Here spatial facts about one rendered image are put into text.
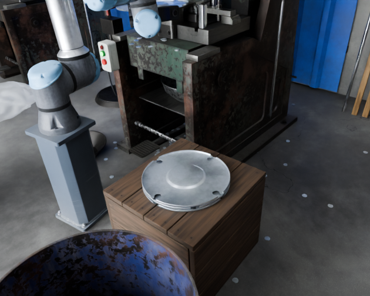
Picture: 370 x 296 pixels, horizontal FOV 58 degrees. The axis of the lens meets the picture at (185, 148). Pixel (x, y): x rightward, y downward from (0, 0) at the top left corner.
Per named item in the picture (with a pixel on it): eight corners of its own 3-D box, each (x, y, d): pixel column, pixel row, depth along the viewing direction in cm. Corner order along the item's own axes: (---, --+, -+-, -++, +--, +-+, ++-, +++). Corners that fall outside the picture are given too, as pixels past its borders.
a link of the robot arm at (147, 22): (158, 4, 90) (164, 37, 94) (155, 0, 99) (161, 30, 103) (130, 9, 89) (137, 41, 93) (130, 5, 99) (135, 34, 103)
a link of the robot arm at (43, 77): (29, 104, 119) (16, 68, 111) (59, 90, 128) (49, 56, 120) (50, 112, 113) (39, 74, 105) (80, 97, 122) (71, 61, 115)
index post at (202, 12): (203, 29, 135) (202, 3, 129) (197, 27, 136) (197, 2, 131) (207, 27, 136) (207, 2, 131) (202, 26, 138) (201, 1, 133)
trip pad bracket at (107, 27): (118, 59, 164) (111, 17, 153) (106, 56, 170) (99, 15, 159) (127, 56, 168) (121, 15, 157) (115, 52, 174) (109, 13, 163)
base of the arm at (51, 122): (57, 140, 117) (50, 114, 111) (30, 129, 124) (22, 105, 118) (89, 121, 127) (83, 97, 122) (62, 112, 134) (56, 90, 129)
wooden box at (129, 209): (196, 319, 107) (193, 247, 88) (118, 259, 128) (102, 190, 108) (258, 241, 132) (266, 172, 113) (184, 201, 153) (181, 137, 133)
